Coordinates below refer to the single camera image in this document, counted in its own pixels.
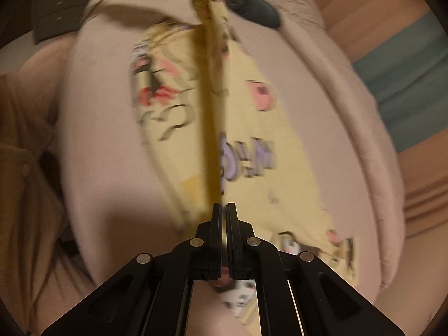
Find brown garment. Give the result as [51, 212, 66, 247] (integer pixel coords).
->
[0, 73, 71, 253]

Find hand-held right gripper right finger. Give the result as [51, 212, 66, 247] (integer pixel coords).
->
[226, 202, 403, 336]

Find yellow printed pants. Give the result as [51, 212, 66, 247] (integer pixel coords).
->
[129, 0, 361, 323]

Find pink curtain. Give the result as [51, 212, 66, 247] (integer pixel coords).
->
[311, 0, 448, 336]

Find pink bed sheet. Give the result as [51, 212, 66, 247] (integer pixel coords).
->
[35, 0, 408, 336]

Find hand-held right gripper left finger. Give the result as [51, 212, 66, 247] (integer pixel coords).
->
[41, 203, 225, 336]

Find black cloth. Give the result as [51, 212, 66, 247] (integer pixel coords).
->
[220, 0, 282, 29]

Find teal curtain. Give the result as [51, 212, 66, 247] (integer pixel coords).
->
[352, 12, 448, 153]

